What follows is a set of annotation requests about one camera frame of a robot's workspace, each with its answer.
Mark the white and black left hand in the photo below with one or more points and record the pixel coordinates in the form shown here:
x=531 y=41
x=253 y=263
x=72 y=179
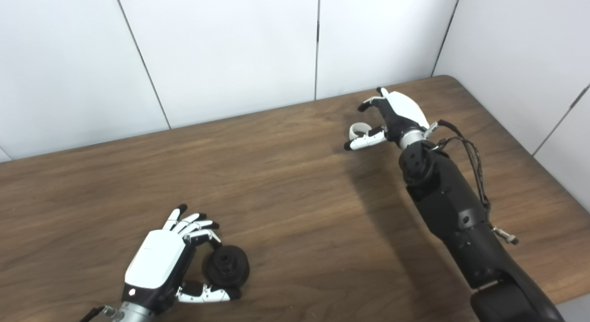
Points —
x=159 y=257

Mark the white and black right hand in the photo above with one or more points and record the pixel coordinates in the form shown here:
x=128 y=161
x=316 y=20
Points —
x=403 y=110

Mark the round black part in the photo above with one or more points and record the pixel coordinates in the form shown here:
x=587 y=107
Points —
x=227 y=265

